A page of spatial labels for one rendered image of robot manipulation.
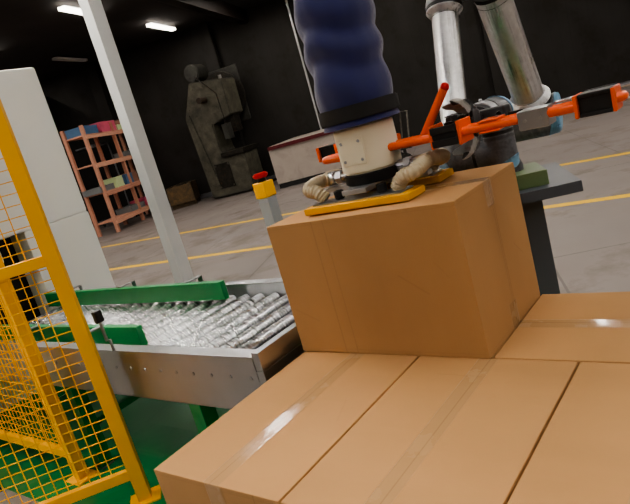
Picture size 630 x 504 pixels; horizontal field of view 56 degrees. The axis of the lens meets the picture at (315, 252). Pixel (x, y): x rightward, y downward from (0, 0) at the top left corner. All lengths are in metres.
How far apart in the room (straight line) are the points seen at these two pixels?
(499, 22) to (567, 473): 1.45
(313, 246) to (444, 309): 0.40
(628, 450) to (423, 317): 0.60
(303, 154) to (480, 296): 10.70
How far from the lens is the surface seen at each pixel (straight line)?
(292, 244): 1.69
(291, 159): 12.13
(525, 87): 2.27
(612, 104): 1.43
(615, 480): 1.11
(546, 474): 1.13
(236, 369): 1.86
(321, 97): 1.64
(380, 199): 1.55
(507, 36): 2.15
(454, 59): 1.99
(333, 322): 1.72
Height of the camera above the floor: 1.21
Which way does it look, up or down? 12 degrees down
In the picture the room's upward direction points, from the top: 16 degrees counter-clockwise
